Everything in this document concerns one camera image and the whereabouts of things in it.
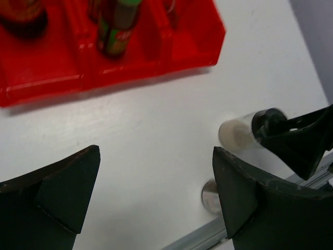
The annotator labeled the middle red plastic bin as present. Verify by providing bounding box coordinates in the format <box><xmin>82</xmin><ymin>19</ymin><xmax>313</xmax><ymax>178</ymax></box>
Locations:
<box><xmin>63</xmin><ymin>1</ymin><xmax>172</xmax><ymax>90</ymax></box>

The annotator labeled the black lid spice jar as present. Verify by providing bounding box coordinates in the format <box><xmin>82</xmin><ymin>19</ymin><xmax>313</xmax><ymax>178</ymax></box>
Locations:
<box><xmin>163</xmin><ymin>0</ymin><xmax>181</xmax><ymax>30</ymax></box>

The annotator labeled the right red plastic bin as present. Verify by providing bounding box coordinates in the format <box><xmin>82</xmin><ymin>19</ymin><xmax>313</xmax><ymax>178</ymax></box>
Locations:
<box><xmin>148</xmin><ymin>0</ymin><xmax>226</xmax><ymax>75</ymax></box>

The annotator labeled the yellow cap sauce bottle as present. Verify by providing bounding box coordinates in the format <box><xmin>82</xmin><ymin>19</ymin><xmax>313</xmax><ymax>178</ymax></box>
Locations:
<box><xmin>96</xmin><ymin>0</ymin><xmax>142</xmax><ymax>58</ymax></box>

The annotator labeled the aluminium table front rail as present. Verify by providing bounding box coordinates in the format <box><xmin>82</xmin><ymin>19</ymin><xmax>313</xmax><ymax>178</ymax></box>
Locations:
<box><xmin>164</xmin><ymin>168</ymin><xmax>332</xmax><ymax>249</ymax></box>

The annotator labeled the left red plastic bin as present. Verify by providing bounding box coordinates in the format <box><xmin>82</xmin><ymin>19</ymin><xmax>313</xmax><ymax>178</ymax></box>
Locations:
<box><xmin>1</xmin><ymin>1</ymin><xmax>90</xmax><ymax>107</ymax></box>

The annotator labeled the red plastic bin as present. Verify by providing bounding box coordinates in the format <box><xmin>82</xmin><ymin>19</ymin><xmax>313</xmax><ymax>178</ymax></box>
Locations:
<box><xmin>63</xmin><ymin>1</ymin><xmax>172</xmax><ymax>90</ymax></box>
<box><xmin>148</xmin><ymin>0</ymin><xmax>226</xmax><ymax>75</ymax></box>
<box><xmin>1</xmin><ymin>1</ymin><xmax>90</xmax><ymax>107</ymax></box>

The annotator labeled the red lid sauce jar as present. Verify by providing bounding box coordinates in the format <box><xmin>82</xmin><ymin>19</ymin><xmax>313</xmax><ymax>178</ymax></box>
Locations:
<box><xmin>1</xmin><ymin>0</ymin><xmax>48</xmax><ymax>39</ymax></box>

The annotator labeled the silver lid glass jar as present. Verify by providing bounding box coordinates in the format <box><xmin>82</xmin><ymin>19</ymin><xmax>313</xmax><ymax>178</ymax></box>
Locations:
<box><xmin>201</xmin><ymin>179</ymin><xmax>222</xmax><ymax>215</ymax></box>

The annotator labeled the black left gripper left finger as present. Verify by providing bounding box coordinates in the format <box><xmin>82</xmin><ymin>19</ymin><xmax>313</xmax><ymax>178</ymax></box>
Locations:
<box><xmin>1</xmin><ymin>145</ymin><xmax>100</xmax><ymax>249</ymax></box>

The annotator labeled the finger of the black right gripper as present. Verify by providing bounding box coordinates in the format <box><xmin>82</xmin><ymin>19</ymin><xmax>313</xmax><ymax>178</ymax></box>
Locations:
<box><xmin>262</xmin><ymin>105</ymin><xmax>332</xmax><ymax>180</ymax></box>

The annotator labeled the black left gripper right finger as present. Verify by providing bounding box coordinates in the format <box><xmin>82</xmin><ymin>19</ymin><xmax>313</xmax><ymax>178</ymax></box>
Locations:
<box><xmin>212</xmin><ymin>147</ymin><xmax>332</xmax><ymax>249</ymax></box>

